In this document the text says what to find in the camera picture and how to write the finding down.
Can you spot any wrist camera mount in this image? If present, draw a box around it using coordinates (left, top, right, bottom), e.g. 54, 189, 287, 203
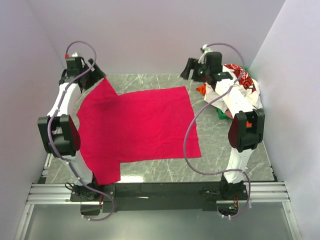
198, 44, 222, 66
64, 52, 83, 77

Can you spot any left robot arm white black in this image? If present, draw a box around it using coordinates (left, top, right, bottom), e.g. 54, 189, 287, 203
37, 55, 106, 201

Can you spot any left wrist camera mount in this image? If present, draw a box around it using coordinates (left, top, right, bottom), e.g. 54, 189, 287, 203
64, 52, 83, 77

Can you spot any magenta red t shirt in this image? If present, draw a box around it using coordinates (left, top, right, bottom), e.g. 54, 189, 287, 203
76, 79, 202, 185

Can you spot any black base beam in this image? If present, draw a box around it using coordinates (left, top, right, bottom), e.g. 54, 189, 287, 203
70, 181, 248, 216

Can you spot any red white printed t shirt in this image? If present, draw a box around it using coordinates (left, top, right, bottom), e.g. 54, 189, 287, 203
224, 63, 257, 92

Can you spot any pink t shirt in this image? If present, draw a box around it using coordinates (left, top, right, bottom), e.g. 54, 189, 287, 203
225, 111, 233, 119

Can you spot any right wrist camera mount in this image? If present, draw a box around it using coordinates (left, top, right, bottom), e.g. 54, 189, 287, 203
198, 44, 222, 66

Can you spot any aluminium rail frame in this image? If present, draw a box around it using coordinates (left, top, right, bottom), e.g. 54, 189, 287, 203
16, 143, 300, 240

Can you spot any orange t shirt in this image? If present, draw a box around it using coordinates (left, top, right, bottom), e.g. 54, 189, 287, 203
195, 84, 206, 96

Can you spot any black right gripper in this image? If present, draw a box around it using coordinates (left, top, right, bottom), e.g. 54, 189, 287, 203
179, 59, 210, 84

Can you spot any green plastic laundry basket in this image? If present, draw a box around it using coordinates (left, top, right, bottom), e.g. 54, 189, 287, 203
216, 67, 248, 120

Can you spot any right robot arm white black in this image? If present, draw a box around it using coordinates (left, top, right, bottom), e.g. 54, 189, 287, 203
180, 57, 265, 200

